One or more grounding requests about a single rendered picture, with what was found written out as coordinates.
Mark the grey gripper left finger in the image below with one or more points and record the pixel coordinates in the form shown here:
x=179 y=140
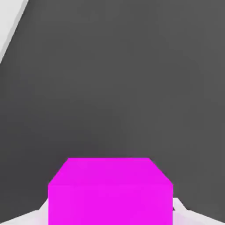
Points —
x=33 y=217

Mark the small magenta cube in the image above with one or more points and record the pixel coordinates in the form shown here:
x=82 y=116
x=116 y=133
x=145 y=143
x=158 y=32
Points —
x=110 y=193

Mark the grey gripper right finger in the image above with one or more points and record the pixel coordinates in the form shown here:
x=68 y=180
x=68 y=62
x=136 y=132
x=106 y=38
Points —
x=189 y=217

